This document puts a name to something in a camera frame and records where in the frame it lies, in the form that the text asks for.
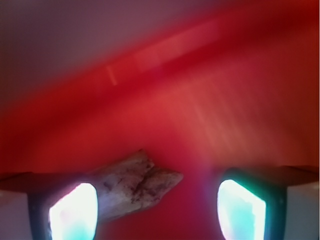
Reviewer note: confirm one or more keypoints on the sensor gripper left finger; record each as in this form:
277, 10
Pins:
47, 206

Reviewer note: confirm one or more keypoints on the sensor gripper right finger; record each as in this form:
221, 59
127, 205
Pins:
269, 203

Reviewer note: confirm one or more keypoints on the brown wood chip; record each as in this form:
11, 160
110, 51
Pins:
131, 185

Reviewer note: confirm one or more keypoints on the red plastic tray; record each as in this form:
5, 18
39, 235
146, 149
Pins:
200, 85

